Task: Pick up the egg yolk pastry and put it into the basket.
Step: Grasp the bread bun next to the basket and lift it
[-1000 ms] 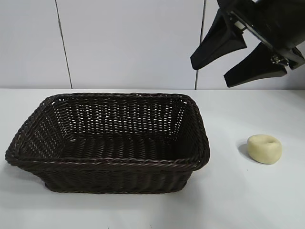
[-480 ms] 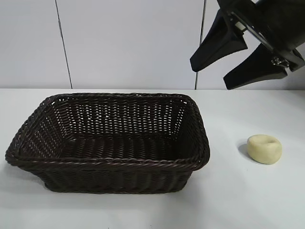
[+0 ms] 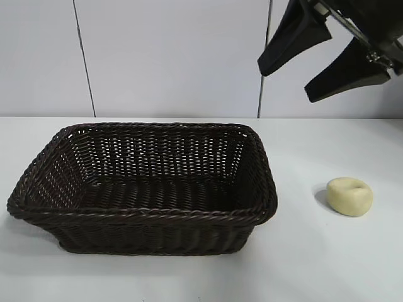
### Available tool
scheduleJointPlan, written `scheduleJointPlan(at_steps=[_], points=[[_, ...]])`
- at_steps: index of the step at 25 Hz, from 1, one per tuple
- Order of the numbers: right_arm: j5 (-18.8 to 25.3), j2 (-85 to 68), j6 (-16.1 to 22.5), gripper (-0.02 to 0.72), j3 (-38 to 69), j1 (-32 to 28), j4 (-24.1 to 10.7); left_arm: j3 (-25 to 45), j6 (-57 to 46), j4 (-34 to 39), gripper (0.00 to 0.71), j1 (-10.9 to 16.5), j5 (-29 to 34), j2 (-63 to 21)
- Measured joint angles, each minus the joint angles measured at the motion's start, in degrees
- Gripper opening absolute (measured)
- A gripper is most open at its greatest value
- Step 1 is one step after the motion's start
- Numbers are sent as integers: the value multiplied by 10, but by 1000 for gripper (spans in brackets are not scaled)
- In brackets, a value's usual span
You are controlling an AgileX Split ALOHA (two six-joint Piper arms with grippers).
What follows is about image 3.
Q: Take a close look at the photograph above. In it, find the dark brown wicker basket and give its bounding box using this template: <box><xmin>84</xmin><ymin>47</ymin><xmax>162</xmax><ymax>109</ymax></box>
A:
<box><xmin>6</xmin><ymin>121</ymin><xmax>278</xmax><ymax>256</ymax></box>

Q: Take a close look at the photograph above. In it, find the pale yellow egg yolk pastry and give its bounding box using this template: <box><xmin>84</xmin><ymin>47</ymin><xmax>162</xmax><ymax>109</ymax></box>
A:
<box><xmin>326</xmin><ymin>177</ymin><xmax>374</xmax><ymax>217</ymax></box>

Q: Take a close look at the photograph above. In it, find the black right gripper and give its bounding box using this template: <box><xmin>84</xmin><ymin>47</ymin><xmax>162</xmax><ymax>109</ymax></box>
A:
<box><xmin>256</xmin><ymin>0</ymin><xmax>403</xmax><ymax>104</ymax></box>

